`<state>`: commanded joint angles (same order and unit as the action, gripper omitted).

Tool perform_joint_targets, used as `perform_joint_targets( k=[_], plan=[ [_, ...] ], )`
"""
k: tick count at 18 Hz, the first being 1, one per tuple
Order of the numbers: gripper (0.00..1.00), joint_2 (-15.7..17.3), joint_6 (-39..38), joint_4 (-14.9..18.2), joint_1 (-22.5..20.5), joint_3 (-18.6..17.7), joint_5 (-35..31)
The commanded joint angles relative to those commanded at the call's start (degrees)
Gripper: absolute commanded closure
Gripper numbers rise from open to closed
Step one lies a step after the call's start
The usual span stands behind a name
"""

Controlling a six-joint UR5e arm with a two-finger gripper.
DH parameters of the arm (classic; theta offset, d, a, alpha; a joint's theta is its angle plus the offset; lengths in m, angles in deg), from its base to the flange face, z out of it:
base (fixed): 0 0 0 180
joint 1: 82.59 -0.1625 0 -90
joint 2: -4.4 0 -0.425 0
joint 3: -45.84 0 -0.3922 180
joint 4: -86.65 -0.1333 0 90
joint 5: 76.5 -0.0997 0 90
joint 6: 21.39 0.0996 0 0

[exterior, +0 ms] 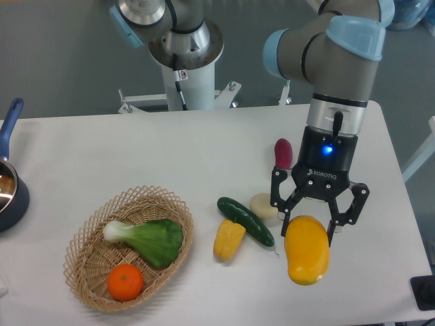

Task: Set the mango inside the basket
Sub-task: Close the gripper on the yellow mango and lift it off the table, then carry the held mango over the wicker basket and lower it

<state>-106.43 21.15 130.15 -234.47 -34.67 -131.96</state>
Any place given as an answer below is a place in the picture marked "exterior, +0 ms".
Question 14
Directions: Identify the orange toy tangerine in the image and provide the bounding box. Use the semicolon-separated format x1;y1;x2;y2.
107;264;144;302

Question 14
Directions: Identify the yellow toy corn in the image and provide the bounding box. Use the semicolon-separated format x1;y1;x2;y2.
213;220;246;261

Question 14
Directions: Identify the dark green toy cucumber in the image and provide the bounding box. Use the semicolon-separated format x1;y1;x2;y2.
217;197;275;249

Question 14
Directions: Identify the white round toy slice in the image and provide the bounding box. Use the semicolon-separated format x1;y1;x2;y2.
249;193;279;226

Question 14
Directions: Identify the blue saucepan with handle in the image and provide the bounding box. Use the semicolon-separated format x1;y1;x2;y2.
1;98;30;232

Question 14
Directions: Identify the purple toy sweet potato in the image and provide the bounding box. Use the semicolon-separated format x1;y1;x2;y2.
274;138;293;169

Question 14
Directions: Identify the black device at edge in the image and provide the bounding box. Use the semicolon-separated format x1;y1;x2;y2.
410;275;435;311

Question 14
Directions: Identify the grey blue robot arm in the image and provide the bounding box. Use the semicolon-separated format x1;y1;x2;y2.
109;1;395;236

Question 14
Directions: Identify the green toy bok choy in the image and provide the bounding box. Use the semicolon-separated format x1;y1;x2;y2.
103;219;184;268

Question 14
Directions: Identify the yellow toy mango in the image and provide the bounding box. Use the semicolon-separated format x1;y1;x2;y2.
284;215;330;286

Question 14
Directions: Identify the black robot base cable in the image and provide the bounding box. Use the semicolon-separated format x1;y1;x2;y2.
171;53;189;111

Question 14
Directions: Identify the woven wicker basket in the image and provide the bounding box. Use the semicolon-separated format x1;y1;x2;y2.
63;186;194;312

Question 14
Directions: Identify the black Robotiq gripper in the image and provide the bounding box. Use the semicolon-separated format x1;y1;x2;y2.
270;126;370;246

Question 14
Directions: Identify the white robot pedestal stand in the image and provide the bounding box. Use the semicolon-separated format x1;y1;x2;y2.
117;60;293;115

